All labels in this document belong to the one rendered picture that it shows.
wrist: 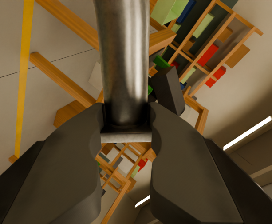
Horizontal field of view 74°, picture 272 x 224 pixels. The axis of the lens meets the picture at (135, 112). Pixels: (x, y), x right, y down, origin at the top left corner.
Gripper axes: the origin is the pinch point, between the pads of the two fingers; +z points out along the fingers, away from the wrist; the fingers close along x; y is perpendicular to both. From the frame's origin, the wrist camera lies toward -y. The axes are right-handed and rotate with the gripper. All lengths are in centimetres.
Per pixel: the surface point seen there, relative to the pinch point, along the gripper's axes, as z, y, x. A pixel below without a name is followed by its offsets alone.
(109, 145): 418, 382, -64
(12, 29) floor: 152, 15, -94
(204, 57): 495, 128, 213
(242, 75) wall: 490, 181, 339
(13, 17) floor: 151, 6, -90
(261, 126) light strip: 346, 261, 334
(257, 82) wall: 470, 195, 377
